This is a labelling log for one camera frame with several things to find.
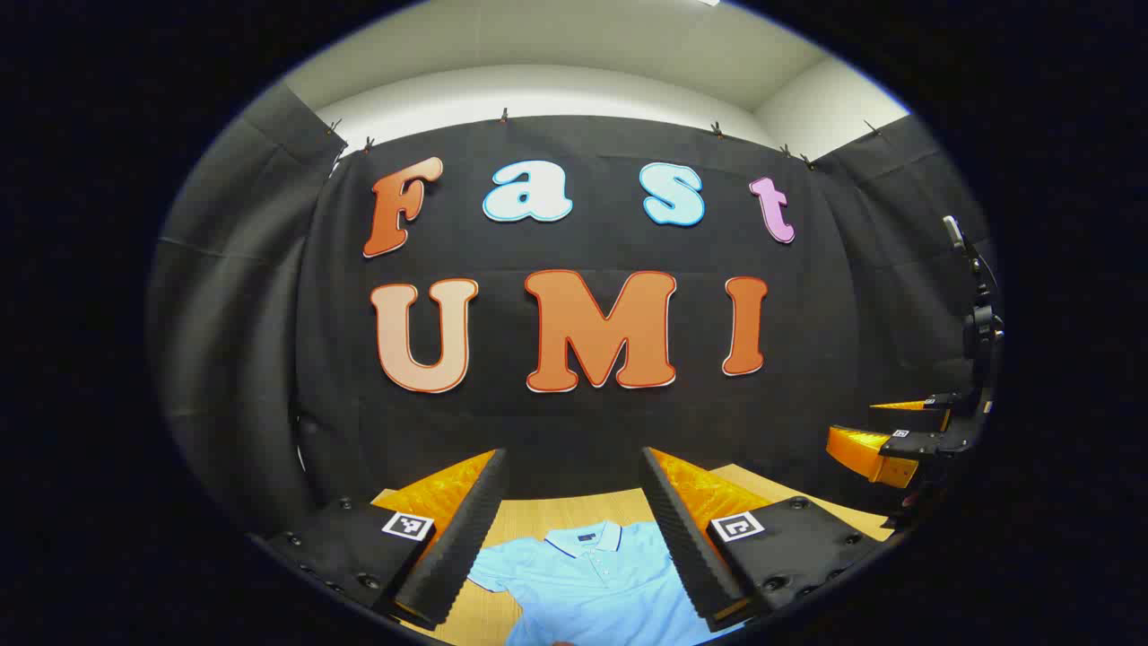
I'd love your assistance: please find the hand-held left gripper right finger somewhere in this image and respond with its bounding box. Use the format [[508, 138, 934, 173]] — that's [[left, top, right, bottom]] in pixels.
[[639, 446, 886, 633]]

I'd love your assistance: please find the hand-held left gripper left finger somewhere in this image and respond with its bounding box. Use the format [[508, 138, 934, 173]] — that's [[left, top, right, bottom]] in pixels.
[[249, 447, 509, 631]]

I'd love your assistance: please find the light blue T-shirt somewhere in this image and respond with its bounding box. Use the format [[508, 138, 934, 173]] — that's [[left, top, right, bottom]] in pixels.
[[466, 519, 747, 646]]

